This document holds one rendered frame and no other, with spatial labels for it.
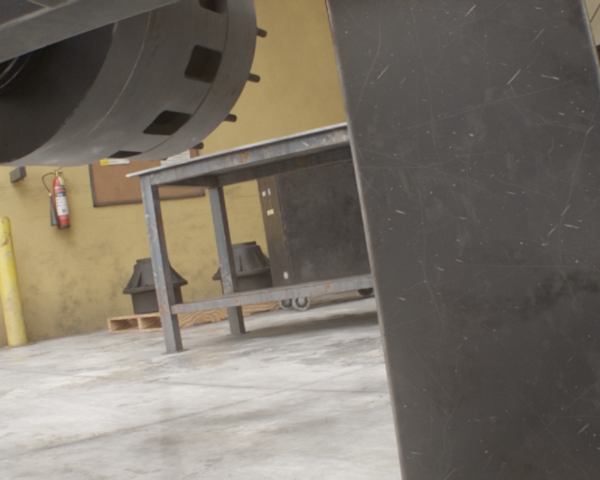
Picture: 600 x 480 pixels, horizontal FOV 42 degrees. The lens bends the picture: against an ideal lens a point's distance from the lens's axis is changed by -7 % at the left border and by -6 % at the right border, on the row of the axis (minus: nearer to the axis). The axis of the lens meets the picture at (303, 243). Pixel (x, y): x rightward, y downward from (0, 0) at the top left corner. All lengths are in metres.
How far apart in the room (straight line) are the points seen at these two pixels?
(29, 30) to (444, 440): 0.45
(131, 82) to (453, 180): 0.86
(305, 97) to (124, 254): 2.81
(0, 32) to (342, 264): 5.10
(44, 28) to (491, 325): 0.42
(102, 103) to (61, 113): 0.07
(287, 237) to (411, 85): 5.00
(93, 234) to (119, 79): 6.18
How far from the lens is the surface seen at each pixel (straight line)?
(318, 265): 5.62
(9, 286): 6.74
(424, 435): 0.60
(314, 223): 5.63
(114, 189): 7.62
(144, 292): 6.34
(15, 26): 0.67
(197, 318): 5.84
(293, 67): 9.11
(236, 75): 1.64
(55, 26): 0.69
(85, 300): 7.39
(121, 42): 1.29
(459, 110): 0.58
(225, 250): 4.43
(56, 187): 7.27
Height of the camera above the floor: 0.33
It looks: 1 degrees up
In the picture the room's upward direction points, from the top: 9 degrees counter-clockwise
